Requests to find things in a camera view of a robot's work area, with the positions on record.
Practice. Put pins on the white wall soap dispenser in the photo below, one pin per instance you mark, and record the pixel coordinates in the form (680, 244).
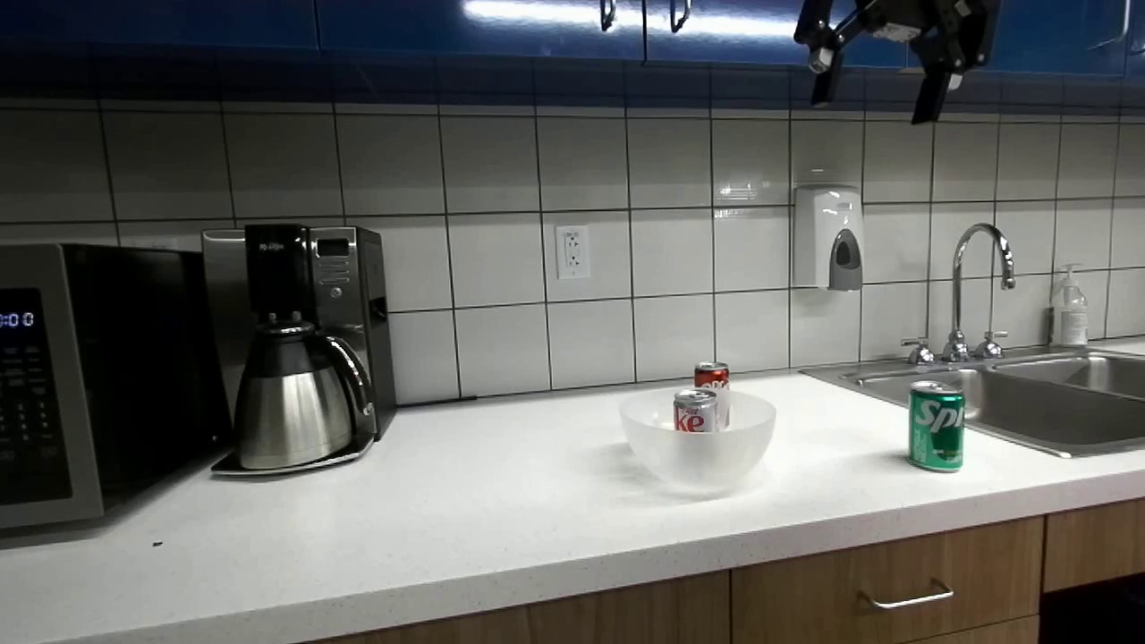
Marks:
(824, 235)

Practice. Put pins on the black and silver microwave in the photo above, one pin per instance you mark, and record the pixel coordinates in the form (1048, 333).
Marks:
(74, 382)

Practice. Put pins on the green Sprite can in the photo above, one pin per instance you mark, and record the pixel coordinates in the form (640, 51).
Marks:
(934, 430)

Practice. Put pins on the wooden drawer front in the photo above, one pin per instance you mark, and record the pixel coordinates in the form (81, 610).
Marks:
(824, 585)
(1095, 542)
(596, 612)

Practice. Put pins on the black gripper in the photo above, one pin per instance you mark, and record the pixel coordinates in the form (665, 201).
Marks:
(941, 30)

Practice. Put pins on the chrome sink faucet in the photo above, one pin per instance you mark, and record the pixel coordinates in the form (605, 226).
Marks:
(958, 289)

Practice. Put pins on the white wall outlet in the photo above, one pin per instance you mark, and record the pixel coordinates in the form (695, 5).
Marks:
(575, 254)

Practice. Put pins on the silver and red soda can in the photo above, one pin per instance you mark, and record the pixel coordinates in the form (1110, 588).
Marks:
(693, 413)

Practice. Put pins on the translucent white plastic bowl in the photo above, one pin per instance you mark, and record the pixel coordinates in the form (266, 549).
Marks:
(700, 458)

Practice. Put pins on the clear soap bottle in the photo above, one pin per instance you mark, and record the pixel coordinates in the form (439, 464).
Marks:
(1071, 315)

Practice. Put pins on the steel coffee pot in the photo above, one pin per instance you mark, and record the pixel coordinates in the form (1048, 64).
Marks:
(327, 270)

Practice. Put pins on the stainless steel double sink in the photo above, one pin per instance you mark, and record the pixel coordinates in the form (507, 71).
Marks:
(1048, 405)

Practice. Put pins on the blue upper cabinet door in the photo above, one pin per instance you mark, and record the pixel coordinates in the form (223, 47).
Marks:
(1059, 30)
(155, 22)
(728, 37)
(477, 30)

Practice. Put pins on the stainless steel coffee carafe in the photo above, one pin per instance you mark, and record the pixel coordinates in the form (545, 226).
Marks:
(290, 405)

